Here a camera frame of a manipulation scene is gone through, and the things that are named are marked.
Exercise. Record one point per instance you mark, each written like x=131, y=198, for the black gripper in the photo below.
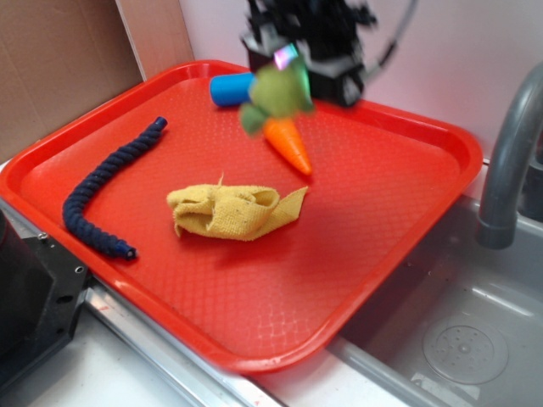
x=324, y=33

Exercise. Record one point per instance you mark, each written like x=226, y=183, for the green plush animal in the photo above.
x=276, y=94

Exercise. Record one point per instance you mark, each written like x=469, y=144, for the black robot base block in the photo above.
x=42, y=289

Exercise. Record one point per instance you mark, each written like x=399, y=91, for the blue plastic toy bottle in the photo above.
x=231, y=90

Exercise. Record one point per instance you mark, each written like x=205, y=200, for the orange plastic toy carrot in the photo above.
x=284, y=136

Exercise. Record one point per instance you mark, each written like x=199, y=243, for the yellow cloth towel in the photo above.
x=240, y=213

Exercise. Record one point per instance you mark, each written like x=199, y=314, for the red plastic tray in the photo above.
x=381, y=179

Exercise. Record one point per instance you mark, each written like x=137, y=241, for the brown cardboard panel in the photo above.
x=59, y=60

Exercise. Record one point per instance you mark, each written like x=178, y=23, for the grey faucet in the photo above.
x=513, y=184

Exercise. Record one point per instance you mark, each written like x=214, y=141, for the grey plastic sink basin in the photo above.
x=456, y=324

